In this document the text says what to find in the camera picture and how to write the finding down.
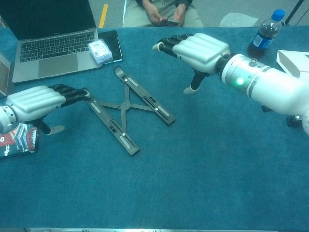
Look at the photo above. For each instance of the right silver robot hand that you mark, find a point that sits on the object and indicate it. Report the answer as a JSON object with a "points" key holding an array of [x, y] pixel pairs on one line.
{"points": [[202, 50]]}

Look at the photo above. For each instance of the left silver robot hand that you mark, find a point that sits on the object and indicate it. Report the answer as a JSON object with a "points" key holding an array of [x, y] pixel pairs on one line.
{"points": [[36, 101]]}

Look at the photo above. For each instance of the black folding laptop stand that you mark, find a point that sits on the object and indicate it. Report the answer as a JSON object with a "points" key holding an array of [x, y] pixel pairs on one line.
{"points": [[123, 106]]}

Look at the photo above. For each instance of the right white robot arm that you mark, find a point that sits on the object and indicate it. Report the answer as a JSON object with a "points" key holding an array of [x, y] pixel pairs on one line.
{"points": [[265, 82]]}

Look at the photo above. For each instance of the grey open laptop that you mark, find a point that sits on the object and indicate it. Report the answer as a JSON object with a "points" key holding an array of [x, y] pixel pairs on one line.
{"points": [[58, 65]]}

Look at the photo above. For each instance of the seated person in khaki trousers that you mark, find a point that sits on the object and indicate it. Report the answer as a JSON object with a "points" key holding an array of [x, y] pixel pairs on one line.
{"points": [[188, 17]]}

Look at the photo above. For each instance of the dark smartphone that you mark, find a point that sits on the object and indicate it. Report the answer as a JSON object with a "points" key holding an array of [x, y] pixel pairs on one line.
{"points": [[172, 23]]}

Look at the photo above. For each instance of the wooden block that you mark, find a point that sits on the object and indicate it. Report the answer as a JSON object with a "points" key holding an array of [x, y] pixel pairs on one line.
{"points": [[4, 75]]}

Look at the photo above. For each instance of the red and blue printed book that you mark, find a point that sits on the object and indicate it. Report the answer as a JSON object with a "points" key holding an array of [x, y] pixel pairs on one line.
{"points": [[21, 142]]}

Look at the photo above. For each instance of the white plastic bag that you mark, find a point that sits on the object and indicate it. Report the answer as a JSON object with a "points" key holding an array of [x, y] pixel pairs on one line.
{"points": [[236, 20]]}

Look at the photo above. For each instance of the cola bottle with blue cap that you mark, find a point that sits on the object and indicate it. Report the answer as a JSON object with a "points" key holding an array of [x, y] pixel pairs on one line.
{"points": [[262, 41]]}

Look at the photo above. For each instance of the small white card box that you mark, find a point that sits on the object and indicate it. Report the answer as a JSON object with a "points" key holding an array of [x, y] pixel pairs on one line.
{"points": [[100, 52]]}

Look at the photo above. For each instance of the white cardboard box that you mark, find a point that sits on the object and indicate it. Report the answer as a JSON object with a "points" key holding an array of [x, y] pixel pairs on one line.
{"points": [[289, 61]]}

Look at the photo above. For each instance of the black tablet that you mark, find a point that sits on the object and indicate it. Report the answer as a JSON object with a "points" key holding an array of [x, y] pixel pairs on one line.
{"points": [[113, 43]]}

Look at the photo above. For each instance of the black tripod leg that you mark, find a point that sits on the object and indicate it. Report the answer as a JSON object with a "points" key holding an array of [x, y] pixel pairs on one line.
{"points": [[293, 12]]}

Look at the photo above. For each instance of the black stapler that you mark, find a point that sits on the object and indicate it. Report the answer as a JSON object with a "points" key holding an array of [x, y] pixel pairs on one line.
{"points": [[293, 122]]}

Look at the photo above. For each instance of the teal table cloth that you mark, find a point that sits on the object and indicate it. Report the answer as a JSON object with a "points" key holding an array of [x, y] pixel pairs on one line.
{"points": [[193, 169]]}

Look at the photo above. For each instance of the aluminium frame rail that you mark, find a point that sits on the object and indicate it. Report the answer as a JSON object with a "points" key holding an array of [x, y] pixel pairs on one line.
{"points": [[144, 230]]}

